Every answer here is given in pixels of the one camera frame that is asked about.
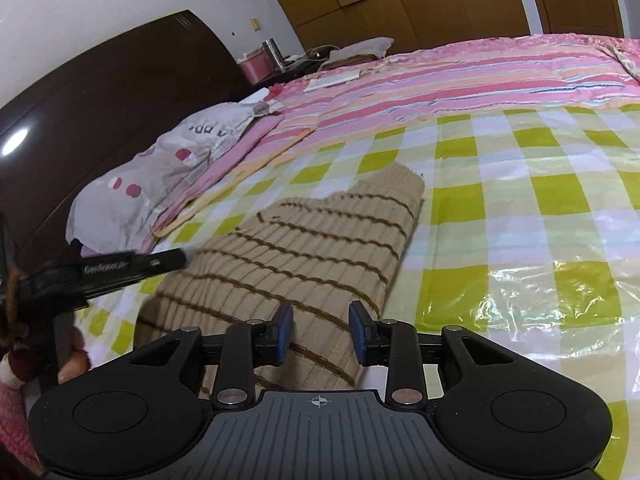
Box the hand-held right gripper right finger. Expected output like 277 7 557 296
348 300 516 408

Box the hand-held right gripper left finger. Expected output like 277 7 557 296
127 302 295 411

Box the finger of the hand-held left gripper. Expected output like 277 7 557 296
127 248 188 278

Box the beige brown-striped knit sweater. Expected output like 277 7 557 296
135 165 426 391

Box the person's left forearm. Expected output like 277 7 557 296
0 269 51 390

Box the person's left hand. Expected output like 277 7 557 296
56 329 92 386

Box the grey pillow with pink dots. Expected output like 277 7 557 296
66 101 283 251

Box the person's pink fuzzy clothing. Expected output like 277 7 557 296
0 382 45 468

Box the dark wooden headboard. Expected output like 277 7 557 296
0 10 251 281

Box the green checked plastic sheet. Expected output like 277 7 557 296
85 105 640 480

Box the pink box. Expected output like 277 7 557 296
239 47 273 83

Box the dark nightstand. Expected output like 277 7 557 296
247 54 332 92

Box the white flat paper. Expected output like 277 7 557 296
304 71 361 92

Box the pink striped bedsheet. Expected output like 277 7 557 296
260 32 640 136

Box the folded grey cloth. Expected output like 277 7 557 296
327 36 395 67

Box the floral pink cloth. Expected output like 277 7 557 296
597 39 640 82

